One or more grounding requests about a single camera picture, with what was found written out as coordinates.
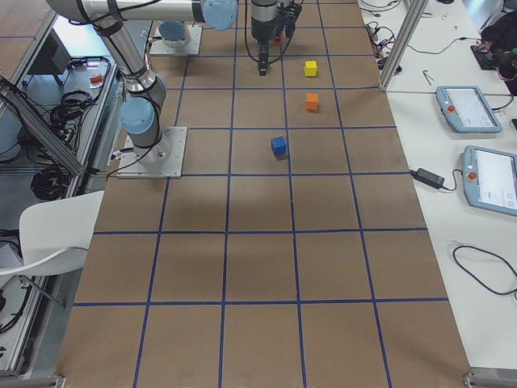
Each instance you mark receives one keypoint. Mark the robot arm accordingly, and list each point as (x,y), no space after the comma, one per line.
(140,115)
(271,21)

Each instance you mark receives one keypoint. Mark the yellow wooden block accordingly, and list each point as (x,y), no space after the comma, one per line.
(310,69)

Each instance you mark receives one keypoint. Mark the orange wooden block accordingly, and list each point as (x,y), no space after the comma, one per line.
(312,102)

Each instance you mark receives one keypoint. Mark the blue wooden block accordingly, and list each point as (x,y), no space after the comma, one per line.
(279,146)

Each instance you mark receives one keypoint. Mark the allen key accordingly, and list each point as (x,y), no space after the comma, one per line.
(427,77)

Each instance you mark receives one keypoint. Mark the orange snack packet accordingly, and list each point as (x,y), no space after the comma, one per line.
(96,81)

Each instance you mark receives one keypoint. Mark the upper teach pendant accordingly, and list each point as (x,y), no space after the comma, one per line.
(466,109)

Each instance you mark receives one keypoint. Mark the teach pendant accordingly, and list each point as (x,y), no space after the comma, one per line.
(489,179)
(466,109)

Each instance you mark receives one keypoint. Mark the black power adapter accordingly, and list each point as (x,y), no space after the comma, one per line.
(430,179)

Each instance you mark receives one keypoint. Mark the lower teach pendant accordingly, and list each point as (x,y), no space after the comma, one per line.
(489,179)

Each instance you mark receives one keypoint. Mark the white chair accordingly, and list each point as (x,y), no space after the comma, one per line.
(55,236)

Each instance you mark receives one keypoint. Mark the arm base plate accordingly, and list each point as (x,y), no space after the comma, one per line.
(164,160)
(180,48)

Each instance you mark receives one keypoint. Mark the aluminium frame post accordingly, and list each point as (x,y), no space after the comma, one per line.
(408,26)

